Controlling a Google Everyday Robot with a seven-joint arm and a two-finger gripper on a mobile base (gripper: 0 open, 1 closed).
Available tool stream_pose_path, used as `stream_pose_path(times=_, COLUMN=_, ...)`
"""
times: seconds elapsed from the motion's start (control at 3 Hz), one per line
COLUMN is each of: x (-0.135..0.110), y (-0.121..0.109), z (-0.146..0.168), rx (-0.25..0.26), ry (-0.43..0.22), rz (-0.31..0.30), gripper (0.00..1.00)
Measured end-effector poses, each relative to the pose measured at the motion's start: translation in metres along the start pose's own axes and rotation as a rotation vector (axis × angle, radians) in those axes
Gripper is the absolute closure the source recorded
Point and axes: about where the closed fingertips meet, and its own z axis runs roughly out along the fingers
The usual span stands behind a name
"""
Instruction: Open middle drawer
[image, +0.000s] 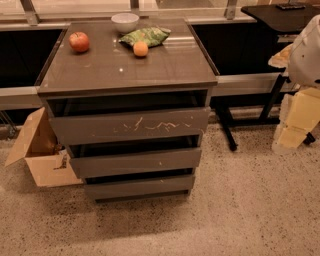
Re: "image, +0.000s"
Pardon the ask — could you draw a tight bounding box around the green chip bag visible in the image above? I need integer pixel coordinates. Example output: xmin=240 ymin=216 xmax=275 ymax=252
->
xmin=119 ymin=27 xmax=171 ymax=47

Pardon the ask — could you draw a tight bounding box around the grey top drawer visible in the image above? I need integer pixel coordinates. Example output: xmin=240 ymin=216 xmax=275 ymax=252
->
xmin=50 ymin=107 xmax=210 ymax=145

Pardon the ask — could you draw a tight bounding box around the grey drawer cabinet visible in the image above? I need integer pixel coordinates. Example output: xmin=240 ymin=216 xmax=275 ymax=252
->
xmin=38 ymin=19 xmax=216 ymax=200

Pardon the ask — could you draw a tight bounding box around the grey bottom drawer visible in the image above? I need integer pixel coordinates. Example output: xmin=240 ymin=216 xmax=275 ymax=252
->
xmin=84 ymin=175 xmax=195 ymax=200

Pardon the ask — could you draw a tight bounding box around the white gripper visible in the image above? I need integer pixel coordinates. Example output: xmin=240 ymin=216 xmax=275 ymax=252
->
xmin=268 ymin=44 xmax=320 ymax=154

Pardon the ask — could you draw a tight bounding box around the red apple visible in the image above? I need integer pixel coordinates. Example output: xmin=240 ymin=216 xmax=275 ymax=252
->
xmin=69 ymin=32 xmax=90 ymax=53

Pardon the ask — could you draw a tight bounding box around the black side table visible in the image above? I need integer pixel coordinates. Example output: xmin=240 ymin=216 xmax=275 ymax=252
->
xmin=213 ymin=2 xmax=319 ymax=151

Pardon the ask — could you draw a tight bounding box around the white bowl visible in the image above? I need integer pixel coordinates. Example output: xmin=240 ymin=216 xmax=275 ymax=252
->
xmin=111 ymin=13 xmax=139 ymax=34

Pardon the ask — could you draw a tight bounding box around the black device on table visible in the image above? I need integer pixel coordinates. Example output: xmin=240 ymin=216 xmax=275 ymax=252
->
xmin=276 ymin=2 xmax=306 ymax=11

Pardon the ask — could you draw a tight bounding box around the grey drawer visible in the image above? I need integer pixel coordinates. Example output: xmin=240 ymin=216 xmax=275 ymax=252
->
xmin=50 ymin=107 xmax=210 ymax=145
xmin=84 ymin=175 xmax=195 ymax=200
xmin=70 ymin=148 xmax=201 ymax=178

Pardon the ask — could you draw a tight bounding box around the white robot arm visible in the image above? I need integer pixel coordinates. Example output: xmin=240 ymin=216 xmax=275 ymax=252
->
xmin=268 ymin=15 xmax=320 ymax=154

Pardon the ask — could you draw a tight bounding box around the open cardboard box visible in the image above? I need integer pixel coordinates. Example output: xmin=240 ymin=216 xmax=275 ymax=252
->
xmin=5 ymin=107 xmax=82 ymax=187

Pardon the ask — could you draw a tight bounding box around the orange fruit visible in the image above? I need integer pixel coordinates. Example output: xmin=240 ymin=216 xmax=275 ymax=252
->
xmin=133 ymin=41 xmax=149 ymax=57

